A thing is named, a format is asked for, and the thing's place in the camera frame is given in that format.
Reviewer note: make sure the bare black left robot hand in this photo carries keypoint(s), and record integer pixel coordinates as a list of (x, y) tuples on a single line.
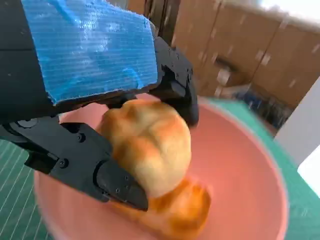
[(87, 50)]

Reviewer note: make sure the round bread bun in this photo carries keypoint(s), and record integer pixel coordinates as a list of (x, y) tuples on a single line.
[(150, 145)]

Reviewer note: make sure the pink bowl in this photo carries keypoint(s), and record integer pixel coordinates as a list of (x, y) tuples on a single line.
[(237, 162)]

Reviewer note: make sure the braided rectangular bread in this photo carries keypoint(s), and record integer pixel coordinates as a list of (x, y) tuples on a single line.
[(185, 212)]

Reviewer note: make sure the green cutting mat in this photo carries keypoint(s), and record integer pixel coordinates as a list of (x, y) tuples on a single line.
[(15, 175)]

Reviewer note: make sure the open cardboard box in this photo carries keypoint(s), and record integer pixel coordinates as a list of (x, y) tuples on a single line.
[(237, 37)]

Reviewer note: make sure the white desk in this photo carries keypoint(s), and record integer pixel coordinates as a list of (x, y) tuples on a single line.
[(300, 130)]

